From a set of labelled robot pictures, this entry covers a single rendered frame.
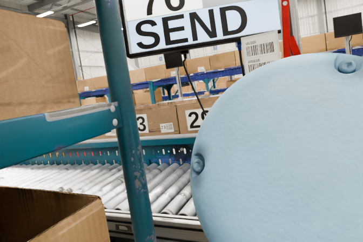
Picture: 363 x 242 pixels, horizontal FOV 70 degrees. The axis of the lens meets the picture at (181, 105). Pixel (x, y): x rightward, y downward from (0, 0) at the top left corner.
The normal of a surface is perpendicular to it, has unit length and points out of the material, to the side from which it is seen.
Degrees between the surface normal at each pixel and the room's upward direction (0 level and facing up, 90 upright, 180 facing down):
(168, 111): 90
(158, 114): 90
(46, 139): 90
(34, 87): 91
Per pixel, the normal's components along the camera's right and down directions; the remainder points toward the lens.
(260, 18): -0.08, 0.02
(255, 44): -0.41, 0.13
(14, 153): 0.90, -0.10
